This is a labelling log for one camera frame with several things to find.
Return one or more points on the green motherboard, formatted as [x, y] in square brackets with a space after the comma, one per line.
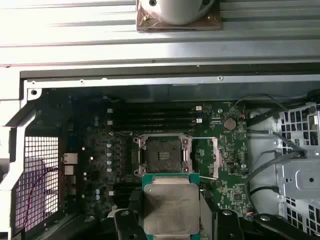
[235, 150]

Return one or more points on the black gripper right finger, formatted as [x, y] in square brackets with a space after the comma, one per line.
[227, 225]

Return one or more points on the RAM slot white clips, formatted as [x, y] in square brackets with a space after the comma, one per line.
[120, 193]
[155, 110]
[155, 121]

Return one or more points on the RAM slot black clips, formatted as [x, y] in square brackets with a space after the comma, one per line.
[155, 116]

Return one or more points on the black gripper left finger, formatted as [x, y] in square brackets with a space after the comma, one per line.
[127, 225]

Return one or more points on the metal socket cover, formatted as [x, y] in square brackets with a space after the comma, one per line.
[217, 160]

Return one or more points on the silver topped CPU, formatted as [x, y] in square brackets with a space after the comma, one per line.
[171, 207]

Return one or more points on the silver perforated drive cage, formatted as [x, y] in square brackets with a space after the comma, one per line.
[300, 180]

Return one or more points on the brown square mounting plate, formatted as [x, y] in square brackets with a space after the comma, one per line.
[150, 25]

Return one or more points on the black PC case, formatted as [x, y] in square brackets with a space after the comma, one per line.
[160, 82]

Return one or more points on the CPU socket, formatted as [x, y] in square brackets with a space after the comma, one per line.
[162, 155]

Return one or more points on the round silver coin battery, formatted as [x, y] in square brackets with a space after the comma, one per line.
[229, 124]

